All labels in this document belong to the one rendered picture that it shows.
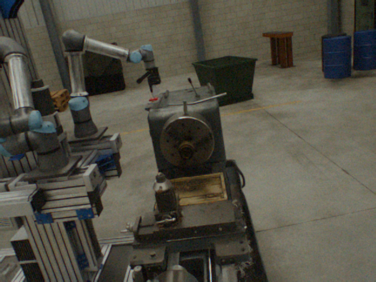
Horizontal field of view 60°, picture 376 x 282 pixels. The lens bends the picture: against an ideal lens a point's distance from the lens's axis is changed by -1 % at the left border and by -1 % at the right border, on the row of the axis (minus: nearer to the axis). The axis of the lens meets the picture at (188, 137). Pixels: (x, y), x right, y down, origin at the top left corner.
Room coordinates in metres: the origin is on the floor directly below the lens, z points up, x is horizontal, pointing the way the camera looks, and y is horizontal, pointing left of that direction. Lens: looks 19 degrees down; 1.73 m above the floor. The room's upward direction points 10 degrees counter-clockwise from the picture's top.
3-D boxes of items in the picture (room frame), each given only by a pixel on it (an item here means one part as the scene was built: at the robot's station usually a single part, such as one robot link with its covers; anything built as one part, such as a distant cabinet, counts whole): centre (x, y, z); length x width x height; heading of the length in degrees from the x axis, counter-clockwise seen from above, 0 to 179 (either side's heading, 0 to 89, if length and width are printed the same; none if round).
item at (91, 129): (2.03, 0.65, 1.21); 0.15 x 0.15 x 0.10
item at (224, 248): (1.14, 0.07, 0.90); 0.47 x 0.30 x 0.06; 85
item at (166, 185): (1.19, 0.14, 1.13); 0.08 x 0.08 x 0.03
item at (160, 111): (2.21, 0.00, 1.06); 0.59 x 0.48 x 0.39; 175
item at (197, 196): (1.54, 0.03, 0.89); 0.36 x 0.30 x 0.04; 85
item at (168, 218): (1.22, 0.14, 0.99); 0.20 x 0.10 x 0.05; 175
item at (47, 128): (1.54, 0.70, 1.33); 0.13 x 0.12 x 0.14; 106
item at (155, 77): (2.27, 0.17, 1.42); 0.09 x 0.08 x 0.12; 85
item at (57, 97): (9.31, 3.71, 0.22); 1.25 x 0.86 x 0.44; 5
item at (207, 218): (1.19, 0.08, 0.95); 0.43 x 0.17 x 0.05; 85
